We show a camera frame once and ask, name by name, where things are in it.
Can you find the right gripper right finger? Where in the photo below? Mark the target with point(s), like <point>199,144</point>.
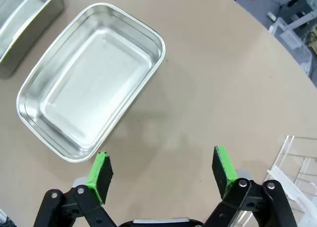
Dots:
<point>223,170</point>

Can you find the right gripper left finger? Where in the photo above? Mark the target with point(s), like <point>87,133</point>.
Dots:
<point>104,177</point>

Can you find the clear plastic snap-lock lid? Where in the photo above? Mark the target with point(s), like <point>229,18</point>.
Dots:
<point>294,147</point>
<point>287,187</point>

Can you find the rectangular stainless steel container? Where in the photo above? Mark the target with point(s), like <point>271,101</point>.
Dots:
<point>22,21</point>
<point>94,83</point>

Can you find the grey plastic stool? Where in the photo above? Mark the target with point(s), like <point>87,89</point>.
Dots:
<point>297,5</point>

